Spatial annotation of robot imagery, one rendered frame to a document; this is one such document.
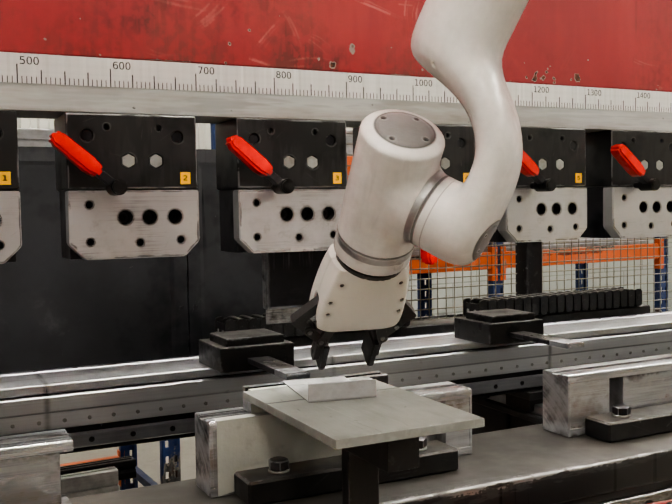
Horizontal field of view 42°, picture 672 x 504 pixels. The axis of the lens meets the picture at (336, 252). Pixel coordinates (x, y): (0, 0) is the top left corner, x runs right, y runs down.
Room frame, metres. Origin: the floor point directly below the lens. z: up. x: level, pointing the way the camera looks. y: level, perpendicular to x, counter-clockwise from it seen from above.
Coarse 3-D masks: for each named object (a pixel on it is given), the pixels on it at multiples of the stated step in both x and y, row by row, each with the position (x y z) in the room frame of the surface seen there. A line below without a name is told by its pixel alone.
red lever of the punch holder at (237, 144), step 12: (228, 144) 1.02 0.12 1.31; (240, 144) 1.02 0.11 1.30; (240, 156) 1.03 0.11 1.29; (252, 156) 1.03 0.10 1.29; (252, 168) 1.04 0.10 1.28; (264, 168) 1.03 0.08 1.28; (276, 180) 1.04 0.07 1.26; (288, 180) 1.04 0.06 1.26; (276, 192) 1.06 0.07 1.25; (288, 192) 1.04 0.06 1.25
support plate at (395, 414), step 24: (384, 384) 1.11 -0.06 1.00; (264, 408) 1.02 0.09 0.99; (288, 408) 0.99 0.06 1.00; (312, 408) 0.99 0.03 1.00; (336, 408) 0.98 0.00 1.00; (360, 408) 0.98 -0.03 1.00; (384, 408) 0.98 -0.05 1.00; (408, 408) 0.98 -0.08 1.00; (432, 408) 0.98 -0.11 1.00; (456, 408) 0.97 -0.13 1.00; (312, 432) 0.90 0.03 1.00; (336, 432) 0.88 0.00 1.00; (360, 432) 0.88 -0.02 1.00; (384, 432) 0.87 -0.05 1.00; (408, 432) 0.89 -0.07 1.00; (432, 432) 0.90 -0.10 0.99
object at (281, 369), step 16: (224, 336) 1.32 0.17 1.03; (240, 336) 1.32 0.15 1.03; (256, 336) 1.32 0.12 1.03; (272, 336) 1.33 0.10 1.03; (208, 352) 1.33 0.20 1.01; (224, 352) 1.28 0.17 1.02; (240, 352) 1.30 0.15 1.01; (256, 352) 1.31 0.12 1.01; (272, 352) 1.32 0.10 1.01; (288, 352) 1.33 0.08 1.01; (224, 368) 1.28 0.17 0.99; (240, 368) 1.29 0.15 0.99; (256, 368) 1.31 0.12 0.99; (272, 368) 1.21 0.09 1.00; (288, 368) 1.21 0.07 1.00
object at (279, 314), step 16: (272, 256) 1.11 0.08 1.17; (288, 256) 1.12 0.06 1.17; (304, 256) 1.13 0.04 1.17; (320, 256) 1.14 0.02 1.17; (272, 272) 1.11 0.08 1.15; (288, 272) 1.12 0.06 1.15; (304, 272) 1.13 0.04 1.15; (272, 288) 1.11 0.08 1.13; (288, 288) 1.12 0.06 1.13; (304, 288) 1.13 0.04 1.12; (272, 304) 1.11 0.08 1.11; (288, 304) 1.12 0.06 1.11; (304, 304) 1.13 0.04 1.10; (272, 320) 1.12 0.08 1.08; (288, 320) 1.13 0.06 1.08
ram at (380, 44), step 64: (0, 0) 0.94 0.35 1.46; (64, 0) 0.97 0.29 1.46; (128, 0) 1.00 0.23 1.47; (192, 0) 1.04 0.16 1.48; (256, 0) 1.07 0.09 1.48; (320, 0) 1.11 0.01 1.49; (384, 0) 1.15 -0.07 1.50; (576, 0) 1.30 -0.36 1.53; (640, 0) 1.35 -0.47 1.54; (256, 64) 1.07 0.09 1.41; (320, 64) 1.11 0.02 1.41; (384, 64) 1.15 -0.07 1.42; (512, 64) 1.24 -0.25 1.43; (576, 64) 1.30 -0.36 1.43; (640, 64) 1.35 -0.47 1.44; (576, 128) 1.30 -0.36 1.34; (640, 128) 1.35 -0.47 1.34
